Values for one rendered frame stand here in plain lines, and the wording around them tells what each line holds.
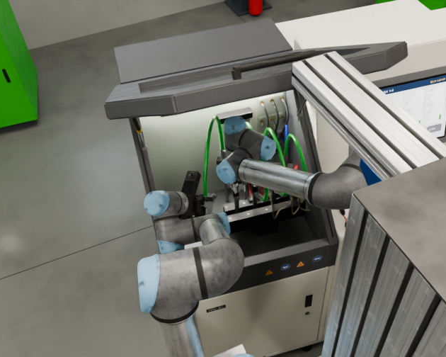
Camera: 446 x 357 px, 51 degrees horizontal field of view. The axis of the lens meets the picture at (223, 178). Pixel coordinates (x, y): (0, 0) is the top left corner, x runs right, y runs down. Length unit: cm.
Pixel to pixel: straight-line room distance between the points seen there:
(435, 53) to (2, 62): 313
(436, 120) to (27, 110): 325
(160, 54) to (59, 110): 263
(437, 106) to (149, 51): 120
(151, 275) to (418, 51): 137
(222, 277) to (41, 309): 222
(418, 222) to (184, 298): 56
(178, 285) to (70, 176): 288
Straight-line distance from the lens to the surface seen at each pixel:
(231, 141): 160
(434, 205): 65
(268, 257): 188
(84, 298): 307
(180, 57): 196
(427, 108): 209
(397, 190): 66
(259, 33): 208
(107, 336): 290
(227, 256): 103
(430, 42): 199
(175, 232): 140
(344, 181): 126
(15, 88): 421
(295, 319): 237
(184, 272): 100
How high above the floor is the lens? 249
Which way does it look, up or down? 45 degrees down
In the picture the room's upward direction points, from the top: 5 degrees counter-clockwise
